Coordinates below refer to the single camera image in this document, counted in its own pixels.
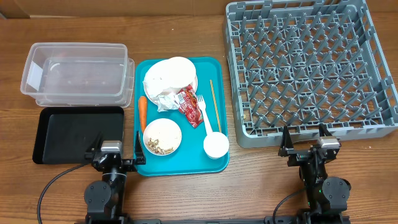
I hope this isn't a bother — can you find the white bowl on plate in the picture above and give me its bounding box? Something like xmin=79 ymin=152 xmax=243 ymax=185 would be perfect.
xmin=161 ymin=57 xmax=196 ymax=88

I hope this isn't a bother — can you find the clear plastic bin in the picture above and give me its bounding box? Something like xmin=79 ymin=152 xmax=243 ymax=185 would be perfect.
xmin=20 ymin=42 xmax=134 ymax=108

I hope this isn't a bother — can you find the grey plastic dish rack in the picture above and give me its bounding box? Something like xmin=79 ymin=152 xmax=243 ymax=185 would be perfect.
xmin=223 ymin=0 xmax=397 ymax=148

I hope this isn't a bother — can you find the black plastic tray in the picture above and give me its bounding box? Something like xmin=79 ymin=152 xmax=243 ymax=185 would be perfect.
xmin=32 ymin=106 xmax=124 ymax=164

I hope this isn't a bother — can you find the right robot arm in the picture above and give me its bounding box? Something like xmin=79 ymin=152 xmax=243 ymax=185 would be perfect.
xmin=272 ymin=124 xmax=351 ymax=223

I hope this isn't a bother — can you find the teal plastic tray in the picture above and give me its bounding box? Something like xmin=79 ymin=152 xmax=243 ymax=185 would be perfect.
xmin=137 ymin=57 xmax=229 ymax=177

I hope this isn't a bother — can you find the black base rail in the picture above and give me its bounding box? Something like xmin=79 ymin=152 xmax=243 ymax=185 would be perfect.
xmin=76 ymin=216 xmax=351 ymax=224

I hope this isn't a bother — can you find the pink bowl with food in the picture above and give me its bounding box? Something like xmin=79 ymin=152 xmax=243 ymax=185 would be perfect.
xmin=143 ymin=118 xmax=182 ymax=156

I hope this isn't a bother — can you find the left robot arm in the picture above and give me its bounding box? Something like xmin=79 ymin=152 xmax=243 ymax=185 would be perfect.
xmin=84 ymin=132 xmax=146 ymax=223

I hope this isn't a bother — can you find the red ketchup packet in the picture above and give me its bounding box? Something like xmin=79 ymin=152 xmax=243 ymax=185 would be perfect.
xmin=177 ymin=85 xmax=203 ymax=128

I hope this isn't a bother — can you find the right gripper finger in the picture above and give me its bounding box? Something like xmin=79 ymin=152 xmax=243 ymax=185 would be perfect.
xmin=318 ymin=123 xmax=332 ymax=137
xmin=278 ymin=126 xmax=294 ymax=156

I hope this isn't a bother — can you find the orange carrot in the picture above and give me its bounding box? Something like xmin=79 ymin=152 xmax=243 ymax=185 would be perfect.
xmin=138 ymin=96 xmax=147 ymax=132

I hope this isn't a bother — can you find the white plastic fork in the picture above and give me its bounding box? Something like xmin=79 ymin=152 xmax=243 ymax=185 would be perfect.
xmin=197 ymin=95 xmax=213 ymax=135

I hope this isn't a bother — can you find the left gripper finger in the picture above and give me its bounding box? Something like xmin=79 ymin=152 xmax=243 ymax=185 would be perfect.
xmin=134 ymin=131 xmax=146 ymax=165
xmin=88 ymin=132 xmax=103 ymax=152

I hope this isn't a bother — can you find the white napkin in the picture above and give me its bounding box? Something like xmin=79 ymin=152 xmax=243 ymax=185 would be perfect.
xmin=143 ymin=79 xmax=181 ymax=112

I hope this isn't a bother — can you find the white plastic cup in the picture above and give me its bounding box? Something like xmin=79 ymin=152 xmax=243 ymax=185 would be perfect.
xmin=203 ymin=132 xmax=229 ymax=159

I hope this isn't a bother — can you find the wooden chopstick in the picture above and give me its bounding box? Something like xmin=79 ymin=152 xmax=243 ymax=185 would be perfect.
xmin=210 ymin=80 xmax=222 ymax=132

